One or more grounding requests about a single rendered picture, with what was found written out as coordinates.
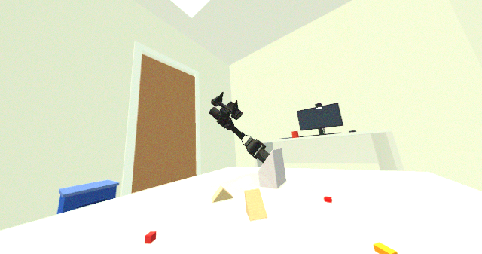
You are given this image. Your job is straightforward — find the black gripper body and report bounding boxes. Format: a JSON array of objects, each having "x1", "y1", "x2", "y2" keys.
[{"x1": 211, "y1": 99, "x2": 243, "y2": 120}]

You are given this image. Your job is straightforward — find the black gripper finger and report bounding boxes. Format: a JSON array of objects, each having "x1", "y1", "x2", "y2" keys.
[
  {"x1": 213, "y1": 92, "x2": 224, "y2": 103},
  {"x1": 231, "y1": 101, "x2": 241, "y2": 116}
]

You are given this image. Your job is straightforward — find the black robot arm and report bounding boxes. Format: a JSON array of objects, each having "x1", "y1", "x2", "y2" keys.
[{"x1": 209, "y1": 101, "x2": 269, "y2": 163}]

